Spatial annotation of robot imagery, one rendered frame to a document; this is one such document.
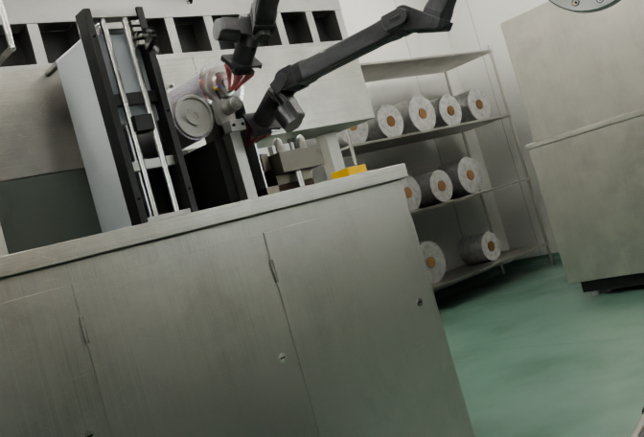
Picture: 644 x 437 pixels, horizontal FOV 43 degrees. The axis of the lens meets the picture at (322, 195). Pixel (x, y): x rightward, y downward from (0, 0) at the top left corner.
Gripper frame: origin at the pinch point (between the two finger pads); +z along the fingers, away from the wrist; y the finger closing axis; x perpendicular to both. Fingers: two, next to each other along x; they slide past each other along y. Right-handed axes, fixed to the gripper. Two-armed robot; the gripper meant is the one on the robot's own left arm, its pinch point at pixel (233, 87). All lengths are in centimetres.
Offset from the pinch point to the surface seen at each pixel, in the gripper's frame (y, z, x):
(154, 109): -29.9, -1.1, -6.3
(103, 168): -35.1, 22.2, 1.3
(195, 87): -6.0, 4.7, 8.3
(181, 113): -15.6, 6.5, 0.0
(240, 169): -5.7, 14.1, -17.7
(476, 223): 424, 250, 96
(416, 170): 370, 216, 142
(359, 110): 84, 31, 16
